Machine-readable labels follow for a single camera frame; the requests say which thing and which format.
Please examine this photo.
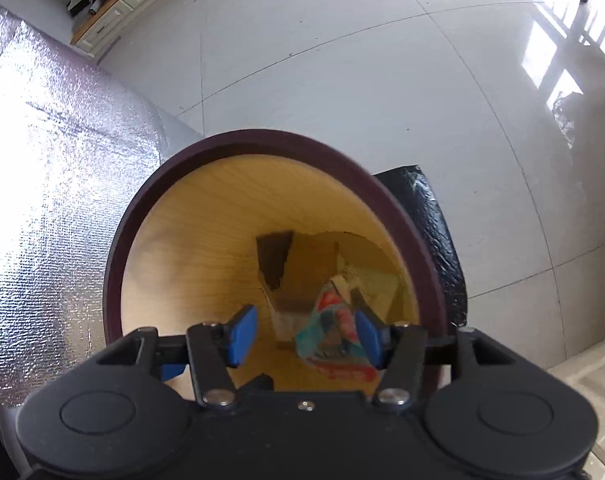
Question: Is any round wooden maroon-rimmed bin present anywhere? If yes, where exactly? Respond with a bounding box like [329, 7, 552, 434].
[102, 129, 448, 403]

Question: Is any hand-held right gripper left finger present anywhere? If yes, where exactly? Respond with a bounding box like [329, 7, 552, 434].
[93, 305, 259, 407]

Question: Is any colourful snack wrapper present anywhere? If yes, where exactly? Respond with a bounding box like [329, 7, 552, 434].
[295, 280, 389, 382]

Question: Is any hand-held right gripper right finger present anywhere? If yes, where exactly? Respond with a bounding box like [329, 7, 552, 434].
[355, 310, 521, 407]

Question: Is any brown cardboard box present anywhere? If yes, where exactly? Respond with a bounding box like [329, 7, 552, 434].
[270, 232, 344, 348]

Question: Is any black foil bag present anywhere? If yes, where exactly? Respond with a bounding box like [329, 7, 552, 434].
[371, 164, 469, 335]

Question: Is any silver foil mat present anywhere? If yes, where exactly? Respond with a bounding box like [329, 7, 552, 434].
[0, 2, 206, 408]

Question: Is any white wooden-top cabinet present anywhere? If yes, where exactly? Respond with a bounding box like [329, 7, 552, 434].
[70, 0, 218, 63]

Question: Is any small black device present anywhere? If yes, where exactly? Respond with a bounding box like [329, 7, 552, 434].
[66, 0, 102, 17]

